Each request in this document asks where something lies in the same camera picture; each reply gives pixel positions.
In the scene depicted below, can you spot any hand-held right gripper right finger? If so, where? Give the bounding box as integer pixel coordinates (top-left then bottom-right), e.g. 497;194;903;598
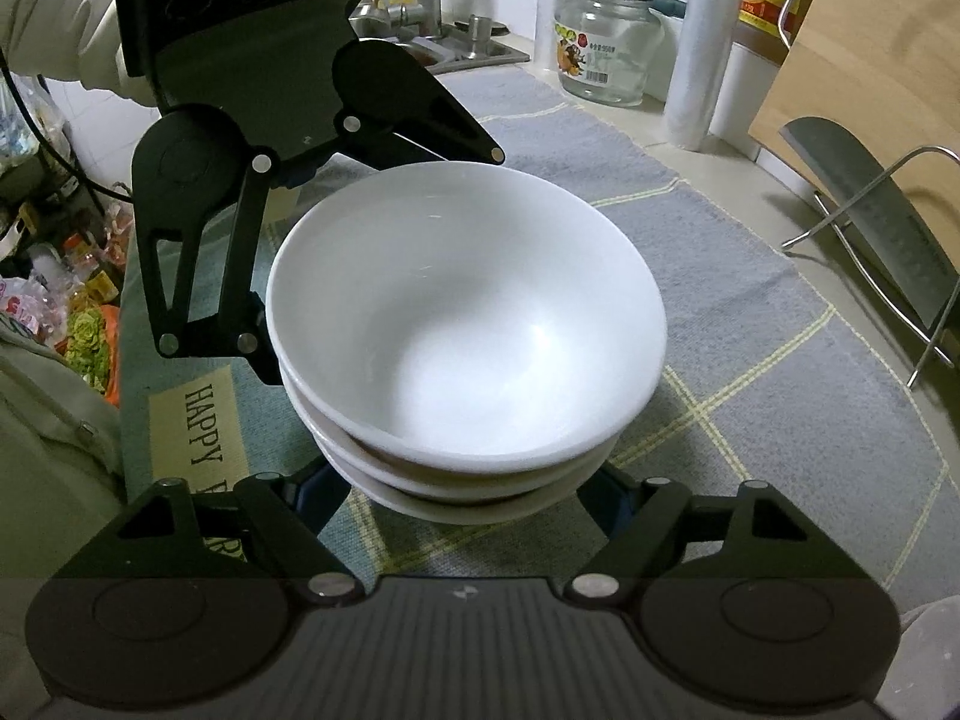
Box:
566;469;852;602

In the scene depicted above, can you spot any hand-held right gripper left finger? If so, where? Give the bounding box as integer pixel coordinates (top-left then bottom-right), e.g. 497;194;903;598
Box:
45;465;368;605

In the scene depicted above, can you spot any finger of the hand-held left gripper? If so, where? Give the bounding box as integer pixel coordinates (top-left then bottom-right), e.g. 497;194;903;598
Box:
141;152;284;387
341;43;509;167

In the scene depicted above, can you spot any large white floral bowl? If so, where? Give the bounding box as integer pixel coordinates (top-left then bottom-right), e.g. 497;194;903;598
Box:
319;454;605;527

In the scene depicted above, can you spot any medium white floral bowl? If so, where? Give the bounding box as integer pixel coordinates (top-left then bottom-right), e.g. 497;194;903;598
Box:
279;356;665;502

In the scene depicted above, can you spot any small white floral bowl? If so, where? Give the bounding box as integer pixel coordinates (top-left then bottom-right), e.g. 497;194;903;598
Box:
265;160;669;467

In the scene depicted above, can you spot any person's left forearm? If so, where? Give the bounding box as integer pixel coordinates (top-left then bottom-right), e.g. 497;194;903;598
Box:
0;0;162;110

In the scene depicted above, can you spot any stainless steel sink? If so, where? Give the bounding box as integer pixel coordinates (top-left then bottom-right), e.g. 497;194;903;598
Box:
352;15;533;76

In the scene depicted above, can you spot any glass jar green lid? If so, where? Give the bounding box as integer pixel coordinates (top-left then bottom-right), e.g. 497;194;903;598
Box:
553;0;665;107

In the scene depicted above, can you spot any grey plaid mat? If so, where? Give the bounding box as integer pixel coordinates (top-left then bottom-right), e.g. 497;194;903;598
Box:
120;64;960;616

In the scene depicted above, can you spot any bag of green vegetables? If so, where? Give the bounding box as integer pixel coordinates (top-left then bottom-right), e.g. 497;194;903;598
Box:
64;304;125;406

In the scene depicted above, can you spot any pile of colourful plastic bags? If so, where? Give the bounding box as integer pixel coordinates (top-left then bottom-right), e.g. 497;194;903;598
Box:
0;225;121;350

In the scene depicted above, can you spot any person's beige jacket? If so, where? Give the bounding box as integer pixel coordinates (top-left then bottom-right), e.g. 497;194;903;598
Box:
0;330;132;616

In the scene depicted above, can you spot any steel cleaver knife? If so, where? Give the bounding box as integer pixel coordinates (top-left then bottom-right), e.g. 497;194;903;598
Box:
778;117;960;372

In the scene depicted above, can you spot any bamboo cutting board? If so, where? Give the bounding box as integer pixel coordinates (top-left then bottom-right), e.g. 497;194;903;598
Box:
748;0;960;241

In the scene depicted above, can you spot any metal wire rack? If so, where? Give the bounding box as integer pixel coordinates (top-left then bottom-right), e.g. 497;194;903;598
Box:
780;146;960;391

